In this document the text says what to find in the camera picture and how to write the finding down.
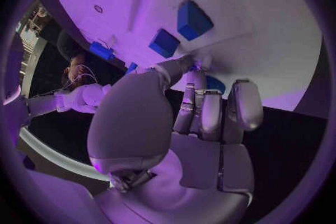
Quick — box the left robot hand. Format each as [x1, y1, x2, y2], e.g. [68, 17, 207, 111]
[85, 55, 264, 224]

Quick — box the short blue cylinder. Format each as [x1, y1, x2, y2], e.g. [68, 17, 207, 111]
[88, 41, 116, 60]

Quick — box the person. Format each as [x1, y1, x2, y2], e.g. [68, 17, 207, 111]
[62, 53, 92, 87]

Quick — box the small blue block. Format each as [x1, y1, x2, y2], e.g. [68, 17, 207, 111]
[147, 28, 181, 59]

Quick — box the large blue block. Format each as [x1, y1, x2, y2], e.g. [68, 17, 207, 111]
[176, 0, 214, 41]

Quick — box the white cable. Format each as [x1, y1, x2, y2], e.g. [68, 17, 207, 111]
[74, 63, 99, 90]
[62, 73, 92, 91]

